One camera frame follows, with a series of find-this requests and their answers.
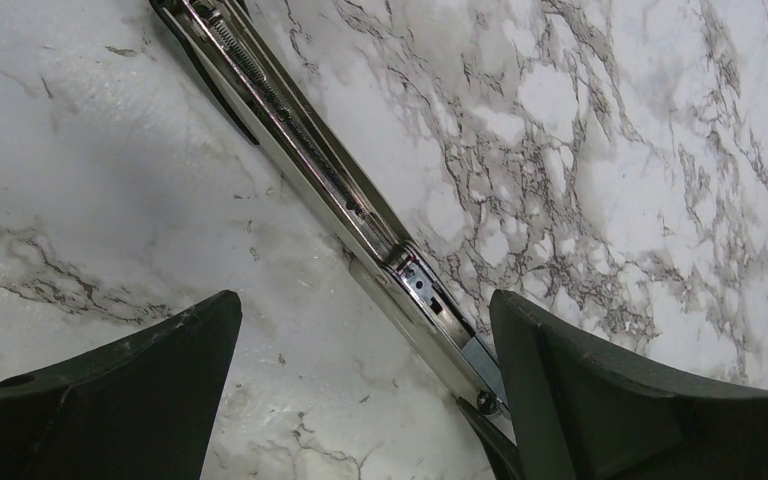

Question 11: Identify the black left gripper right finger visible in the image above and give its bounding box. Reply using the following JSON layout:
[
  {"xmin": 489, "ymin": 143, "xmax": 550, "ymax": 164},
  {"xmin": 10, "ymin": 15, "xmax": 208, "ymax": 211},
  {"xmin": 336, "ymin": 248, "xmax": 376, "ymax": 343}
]
[{"xmin": 489, "ymin": 290, "xmax": 768, "ymax": 479}]

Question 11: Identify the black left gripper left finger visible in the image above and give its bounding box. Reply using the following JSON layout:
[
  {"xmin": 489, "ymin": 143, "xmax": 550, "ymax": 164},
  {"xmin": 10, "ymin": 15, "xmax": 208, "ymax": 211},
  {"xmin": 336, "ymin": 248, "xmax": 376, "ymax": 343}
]
[{"xmin": 0, "ymin": 290, "xmax": 242, "ymax": 479}]

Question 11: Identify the long black silver stapler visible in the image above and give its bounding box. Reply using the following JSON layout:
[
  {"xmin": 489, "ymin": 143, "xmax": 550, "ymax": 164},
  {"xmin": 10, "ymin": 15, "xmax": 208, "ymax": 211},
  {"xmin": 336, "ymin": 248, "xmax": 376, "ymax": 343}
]
[{"xmin": 152, "ymin": 1, "xmax": 524, "ymax": 479}]

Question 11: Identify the staple strip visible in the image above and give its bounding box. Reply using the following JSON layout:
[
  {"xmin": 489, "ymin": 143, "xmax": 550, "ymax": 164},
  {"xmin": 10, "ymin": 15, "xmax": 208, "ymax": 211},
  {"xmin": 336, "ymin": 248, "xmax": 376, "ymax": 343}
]
[{"xmin": 461, "ymin": 336, "xmax": 508, "ymax": 407}]

